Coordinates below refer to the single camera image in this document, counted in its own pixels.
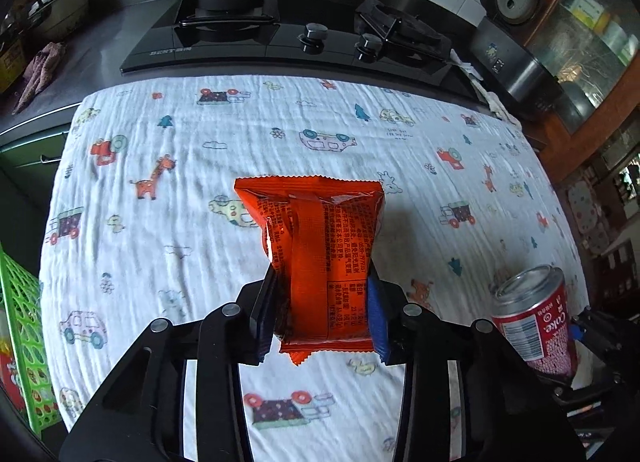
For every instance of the wooden glass cabinet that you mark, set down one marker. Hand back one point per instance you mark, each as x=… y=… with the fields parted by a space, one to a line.
x=591 y=48

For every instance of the green plastic mesh basket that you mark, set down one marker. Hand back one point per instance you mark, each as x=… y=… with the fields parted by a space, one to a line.
x=20 y=295

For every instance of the black countertop appliance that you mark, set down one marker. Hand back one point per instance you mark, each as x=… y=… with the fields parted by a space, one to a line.
x=520 y=80

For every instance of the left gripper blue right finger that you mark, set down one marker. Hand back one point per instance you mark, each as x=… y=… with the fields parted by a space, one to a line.
x=377 y=316

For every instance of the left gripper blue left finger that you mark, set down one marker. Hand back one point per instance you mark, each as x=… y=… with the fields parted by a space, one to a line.
x=263 y=311

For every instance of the yellow oil bottle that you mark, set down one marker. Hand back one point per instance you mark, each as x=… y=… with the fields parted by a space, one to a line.
x=12 y=64

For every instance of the white printed table cloth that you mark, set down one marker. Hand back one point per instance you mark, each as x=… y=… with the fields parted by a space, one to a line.
x=144 y=222

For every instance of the pink rag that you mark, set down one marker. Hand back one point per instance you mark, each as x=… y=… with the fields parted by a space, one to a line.
x=39 y=73

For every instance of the red plastic stool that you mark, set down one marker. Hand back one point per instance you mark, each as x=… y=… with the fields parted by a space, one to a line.
x=9 y=377

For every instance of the black gas stove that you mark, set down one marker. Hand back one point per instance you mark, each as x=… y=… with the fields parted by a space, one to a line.
x=371 y=40

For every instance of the red cola can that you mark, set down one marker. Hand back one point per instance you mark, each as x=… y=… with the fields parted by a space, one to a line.
x=530 y=310

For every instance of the orange snack packet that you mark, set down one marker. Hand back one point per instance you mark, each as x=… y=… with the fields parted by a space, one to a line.
x=318 y=234

